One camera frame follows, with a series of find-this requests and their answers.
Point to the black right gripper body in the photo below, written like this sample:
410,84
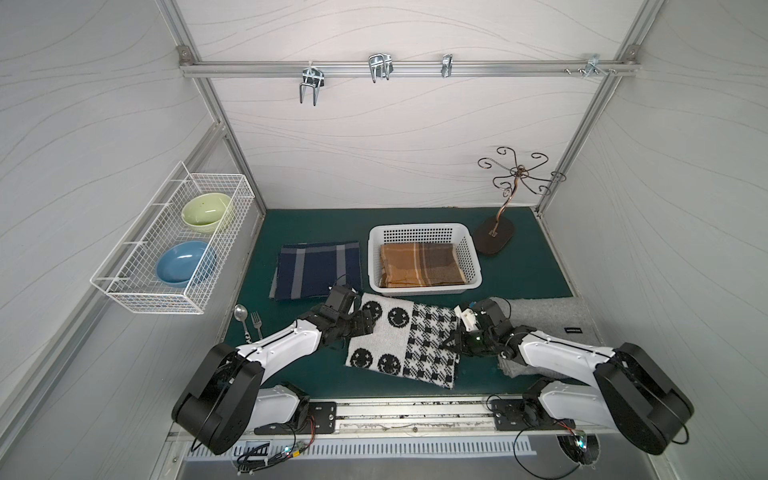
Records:
464,335

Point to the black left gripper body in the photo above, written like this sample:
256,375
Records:
357,321

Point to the black white smiley scarf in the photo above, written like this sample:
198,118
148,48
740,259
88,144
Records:
407,341

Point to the navy striped scarf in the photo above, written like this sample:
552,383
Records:
310,270

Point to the grey fuzzy scarf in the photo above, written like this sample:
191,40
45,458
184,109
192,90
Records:
567,318

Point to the brown plaid scarf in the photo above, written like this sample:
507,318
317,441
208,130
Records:
416,265

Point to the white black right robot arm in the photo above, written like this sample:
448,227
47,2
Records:
579,378

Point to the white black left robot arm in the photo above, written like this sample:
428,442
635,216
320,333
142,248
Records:
223,399

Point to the white plastic perforated basket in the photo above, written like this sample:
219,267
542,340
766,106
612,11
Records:
455,234

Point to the metal fork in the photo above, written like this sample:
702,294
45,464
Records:
257,324

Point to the metal spoon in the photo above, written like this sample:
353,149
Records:
240,313

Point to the blue ceramic bowl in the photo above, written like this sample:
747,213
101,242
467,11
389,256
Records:
191,262

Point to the green ceramic bowl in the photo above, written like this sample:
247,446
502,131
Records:
208,213

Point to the double prong metal hook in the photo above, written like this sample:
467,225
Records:
313,79

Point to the looped metal hook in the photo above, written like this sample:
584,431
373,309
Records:
380,66

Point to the right metal hook clamp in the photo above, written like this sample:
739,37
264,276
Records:
591,68

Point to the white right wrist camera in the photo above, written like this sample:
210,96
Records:
468,317

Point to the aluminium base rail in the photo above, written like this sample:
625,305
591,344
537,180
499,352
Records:
390,417

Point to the copper wire jewelry stand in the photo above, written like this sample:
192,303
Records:
496,232

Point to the white slotted cable duct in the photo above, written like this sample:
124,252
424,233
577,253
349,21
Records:
419,447

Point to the white wire wall basket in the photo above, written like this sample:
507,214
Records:
127,276

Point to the aluminium crossbar rail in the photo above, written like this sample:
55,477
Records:
402,69

